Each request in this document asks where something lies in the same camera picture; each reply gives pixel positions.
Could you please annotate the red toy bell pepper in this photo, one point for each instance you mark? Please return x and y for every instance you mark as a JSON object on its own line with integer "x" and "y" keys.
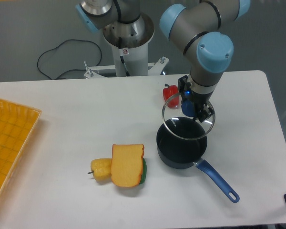
{"x": 169, "y": 91}

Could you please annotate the dark pot blue handle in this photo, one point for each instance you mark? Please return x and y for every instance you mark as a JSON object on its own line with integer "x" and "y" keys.
{"x": 181, "y": 143}

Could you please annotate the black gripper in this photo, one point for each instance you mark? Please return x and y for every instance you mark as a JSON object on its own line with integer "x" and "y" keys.
{"x": 195, "y": 97}

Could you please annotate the glass pot lid blue knob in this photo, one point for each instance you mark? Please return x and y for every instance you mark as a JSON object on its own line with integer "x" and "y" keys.
{"x": 187, "y": 117}

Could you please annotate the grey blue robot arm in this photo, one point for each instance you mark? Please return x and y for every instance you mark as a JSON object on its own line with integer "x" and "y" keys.
{"x": 193, "y": 31}

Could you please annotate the toy sandwich bread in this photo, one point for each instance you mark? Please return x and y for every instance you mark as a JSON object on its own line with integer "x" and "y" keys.
{"x": 128, "y": 166}

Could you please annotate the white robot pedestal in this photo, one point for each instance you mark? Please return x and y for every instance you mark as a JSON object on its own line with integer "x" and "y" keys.
{"x": 129, "y": 43}

